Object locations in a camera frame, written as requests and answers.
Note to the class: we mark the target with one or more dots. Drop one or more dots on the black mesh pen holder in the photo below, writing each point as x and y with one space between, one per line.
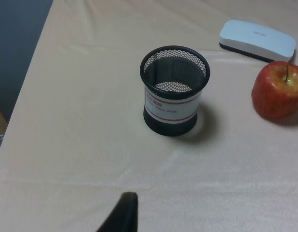
174 77

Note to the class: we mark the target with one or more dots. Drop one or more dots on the white whiteboard eraser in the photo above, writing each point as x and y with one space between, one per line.
257 41

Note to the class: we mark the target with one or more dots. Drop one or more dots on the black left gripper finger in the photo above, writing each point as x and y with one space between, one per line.
124 216

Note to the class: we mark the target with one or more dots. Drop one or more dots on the red apple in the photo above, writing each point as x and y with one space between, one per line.
275 91

